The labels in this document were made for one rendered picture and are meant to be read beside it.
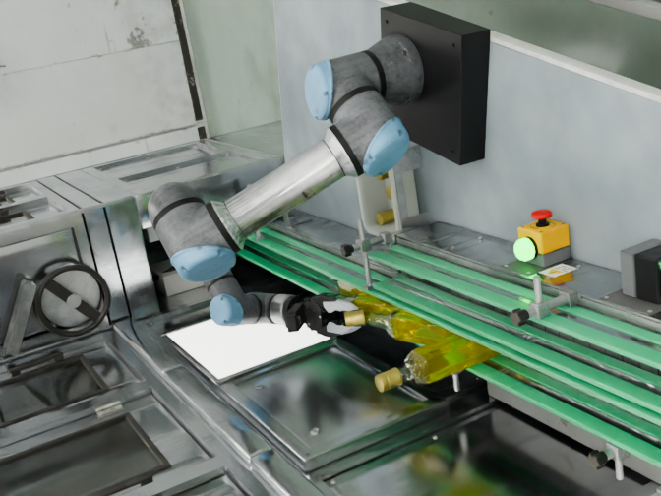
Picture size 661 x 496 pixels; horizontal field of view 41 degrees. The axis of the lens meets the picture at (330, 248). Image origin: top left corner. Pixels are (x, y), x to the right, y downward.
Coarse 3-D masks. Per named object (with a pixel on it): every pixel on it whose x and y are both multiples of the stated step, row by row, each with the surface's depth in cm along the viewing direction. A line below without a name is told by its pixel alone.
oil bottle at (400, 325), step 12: (396, 312) 194; (408, 312) 193; (396, 324) 192; (408, 324) 189; (420, 324) 187; (432, 324) 186; (396, 336) 193; (408, 336) 191; (420, 336) 188; (432, 336) 186; (444, 336) 184
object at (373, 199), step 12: (360, 180) 223; (372, 180) 224; (384, 180) 226; (360, 192) 224; (372, 192) 225; (384, 192) 226; (360, 204) 225; (372, 204) 226; (384, 204) 227; (396, 204) 210; (372, 216) 227; (396, 216) 211; (372, 228) 225; (384, 228) 223; (396, 228) 212
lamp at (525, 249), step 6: (522, 240) 170; (528, 240) 170; (516, 246) 171; (522, 246) 169; (528, 246) 169; (534, 246) 170; (516, 252) 171; (522, 252) 170; (528, 252) 169; (534, 252) 170; (522, 258) 170; (528, 258) 170; (534, 258) 171
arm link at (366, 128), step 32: (352, 96) 178; (352, 128) 175; (384, 128) 174; (320, 160) 176; (352, 160) 175; (384, 160) 178; (256, 192) 176; (288, 192) 176; (160, 224) 178; (192, 224) 175; (224, 224) 174; (256, 224) 177; (192, 256) 173; (224, 256) 175
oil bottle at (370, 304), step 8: (352, 296) 210; (360, 296) 209; (368, 296) 208; (360, 304) 206; (368, 304) 205; (376, 304) 203; (384, 304) 201; (368, 312) 206; (376, 312) 204; (384, 312) 202
